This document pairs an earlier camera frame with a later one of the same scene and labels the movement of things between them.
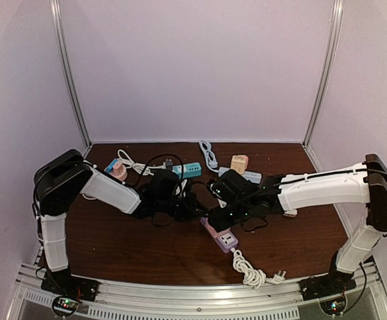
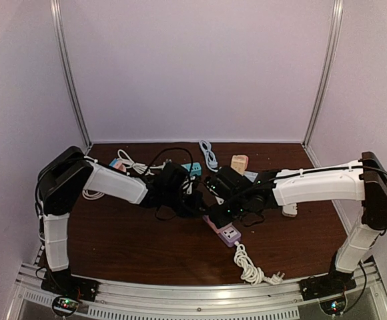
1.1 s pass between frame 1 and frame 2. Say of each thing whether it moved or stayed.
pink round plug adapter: stayed
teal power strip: moved
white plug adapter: stayed
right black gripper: stayed
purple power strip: moved
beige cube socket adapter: stayed
